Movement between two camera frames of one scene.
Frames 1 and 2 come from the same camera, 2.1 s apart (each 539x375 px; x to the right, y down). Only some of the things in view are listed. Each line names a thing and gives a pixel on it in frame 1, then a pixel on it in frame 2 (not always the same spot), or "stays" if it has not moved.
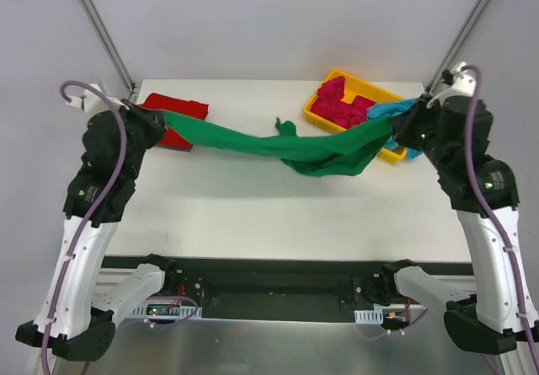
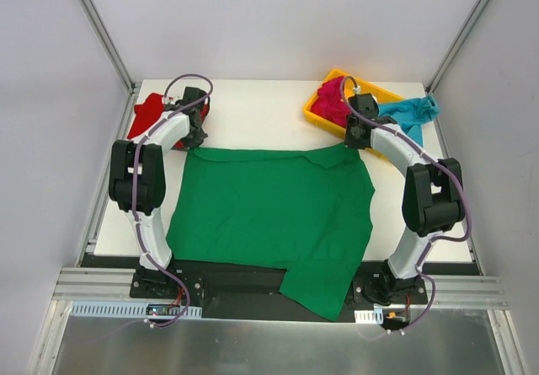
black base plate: x=292 y=287 stays
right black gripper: x=404 y=123 -> x=352 y=131
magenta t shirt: x=328 y=104 stays
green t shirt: x=333 y=153 -> x=307 y=212
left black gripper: x=148 y=119 -> x=198 y=128
